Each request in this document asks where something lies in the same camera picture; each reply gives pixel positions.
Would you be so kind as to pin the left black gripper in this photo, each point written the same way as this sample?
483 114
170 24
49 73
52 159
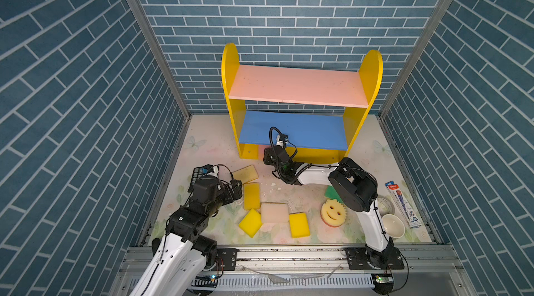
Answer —
230 196

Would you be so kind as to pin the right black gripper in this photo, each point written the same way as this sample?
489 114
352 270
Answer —
267 156

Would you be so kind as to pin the beige pale pink sponge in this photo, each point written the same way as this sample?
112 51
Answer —
274 213

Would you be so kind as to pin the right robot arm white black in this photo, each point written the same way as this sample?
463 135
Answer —
357 188

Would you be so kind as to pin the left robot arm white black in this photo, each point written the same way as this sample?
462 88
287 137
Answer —
183 252

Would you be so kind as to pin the yellow shelf pink blue boards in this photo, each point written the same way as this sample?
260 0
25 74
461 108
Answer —
321 139

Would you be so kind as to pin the black calculator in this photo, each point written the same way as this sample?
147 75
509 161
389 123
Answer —
197 173

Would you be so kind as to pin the pale yellow tan sponge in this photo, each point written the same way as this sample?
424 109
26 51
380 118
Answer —
246 175

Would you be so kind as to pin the yellow sponge upright rectangle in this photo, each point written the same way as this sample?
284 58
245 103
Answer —
251 196

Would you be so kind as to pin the green sponge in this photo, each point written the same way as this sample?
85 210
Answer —
332 194

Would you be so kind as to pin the bright yellow sponge left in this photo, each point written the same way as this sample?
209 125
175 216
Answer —
251 223

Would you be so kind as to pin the bright yellow sponge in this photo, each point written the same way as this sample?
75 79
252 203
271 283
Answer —
251 223
299 225

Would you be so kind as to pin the bright yellow sponge centre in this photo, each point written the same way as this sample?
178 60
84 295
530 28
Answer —
299 225

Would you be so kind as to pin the smiley face round sponge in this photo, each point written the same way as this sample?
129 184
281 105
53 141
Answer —
333 213

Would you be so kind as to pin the white bowl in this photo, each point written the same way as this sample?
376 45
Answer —
394 226

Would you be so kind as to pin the toothpaste box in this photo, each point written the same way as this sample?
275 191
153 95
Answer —
403 205

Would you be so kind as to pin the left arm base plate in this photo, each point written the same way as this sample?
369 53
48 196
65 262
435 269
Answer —
227 258

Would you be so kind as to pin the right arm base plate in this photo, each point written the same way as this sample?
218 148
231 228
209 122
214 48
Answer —
365 258

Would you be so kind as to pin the aluminium front rail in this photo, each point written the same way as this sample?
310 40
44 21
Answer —
430 269

